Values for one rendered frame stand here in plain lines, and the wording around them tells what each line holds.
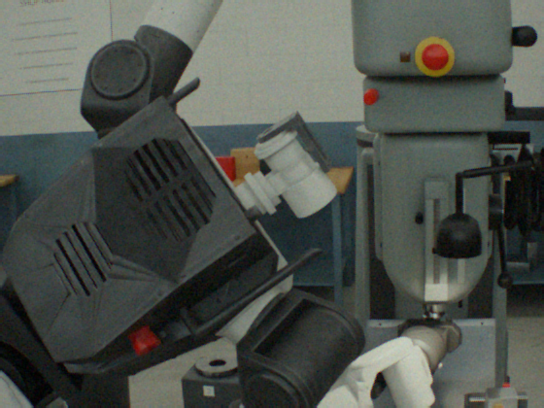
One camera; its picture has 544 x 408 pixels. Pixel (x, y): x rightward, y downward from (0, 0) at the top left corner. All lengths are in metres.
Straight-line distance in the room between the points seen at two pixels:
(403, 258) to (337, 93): 4.32
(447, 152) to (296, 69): 4.39
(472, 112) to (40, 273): 0.74
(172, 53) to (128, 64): 0.08
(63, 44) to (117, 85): 5.21
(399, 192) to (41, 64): 5.17
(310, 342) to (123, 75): 0.42
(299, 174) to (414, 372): 0.42
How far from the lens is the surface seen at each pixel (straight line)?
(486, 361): 1.90
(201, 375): 1.58
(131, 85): 1.03
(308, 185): 1.03
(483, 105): 1.30
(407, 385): 1.28
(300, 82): 5.69
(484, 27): 1.20
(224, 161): 5.25
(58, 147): 6.31
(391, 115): 1.30
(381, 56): 1.20
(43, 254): 0.94
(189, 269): 0.83
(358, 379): 1.25
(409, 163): 1.35
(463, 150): 1.34
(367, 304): 1.90
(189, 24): 1.11
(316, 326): 0.96
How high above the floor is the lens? 1.79
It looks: 12 degrees down
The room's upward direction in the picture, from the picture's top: 3 degrees counter-clockwise
